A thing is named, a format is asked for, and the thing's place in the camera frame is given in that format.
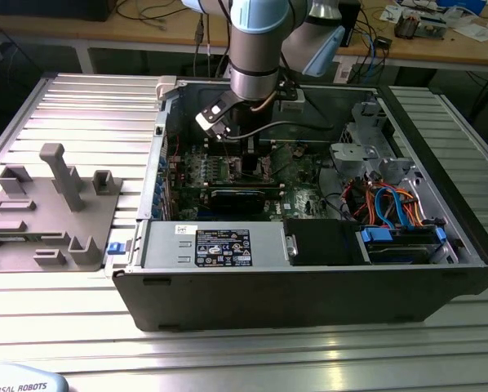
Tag green electronics module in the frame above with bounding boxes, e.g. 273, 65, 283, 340
417, 16, 449, 40

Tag green motherboard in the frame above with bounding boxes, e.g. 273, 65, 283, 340
164, 140, 345, 224

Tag wooden workbench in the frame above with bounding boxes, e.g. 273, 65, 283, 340
0, 0, 488, 69

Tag grey case latch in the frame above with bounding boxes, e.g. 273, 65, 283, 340
155, 75, 180, 101

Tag white paper sheets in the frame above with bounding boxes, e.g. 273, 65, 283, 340
451, 22, 488, 42

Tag copper wound transformer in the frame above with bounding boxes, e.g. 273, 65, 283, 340
393, 11, 423, 41

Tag large black box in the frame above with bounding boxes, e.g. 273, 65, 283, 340
0, 0, 109, 23

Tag black graphics card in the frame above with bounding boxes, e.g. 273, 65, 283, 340
208, 188, 267, 215

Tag open PC case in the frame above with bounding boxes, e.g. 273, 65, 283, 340
111, 76, 488, 332

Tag red wire bundle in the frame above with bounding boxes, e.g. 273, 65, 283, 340
340, 178, 378, 220

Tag orange wire bundle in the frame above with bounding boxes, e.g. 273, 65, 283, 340
397, 185, 431, 228

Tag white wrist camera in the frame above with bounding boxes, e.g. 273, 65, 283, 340
194, 105, 233, 142

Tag grey parts rack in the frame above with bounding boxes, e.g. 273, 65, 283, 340
0, 142, 126, 274

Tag black drive bay box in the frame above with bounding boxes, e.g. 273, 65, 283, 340
283, 218, 362, 267

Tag grey metal drive cage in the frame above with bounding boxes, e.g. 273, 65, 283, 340
328, 100, 417, 183

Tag disk drive blue carrier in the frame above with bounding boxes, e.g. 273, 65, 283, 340
354, 225, 448, 266

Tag tall black device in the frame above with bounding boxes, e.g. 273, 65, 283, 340
339, 0, 362, 49

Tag CPU socket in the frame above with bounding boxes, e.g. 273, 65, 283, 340
226, 156, 275, 183

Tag silver power supply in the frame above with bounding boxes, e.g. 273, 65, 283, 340
139, 219, 289, 271

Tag blue flat data wire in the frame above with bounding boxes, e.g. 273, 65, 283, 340
373, 184, 406, 230

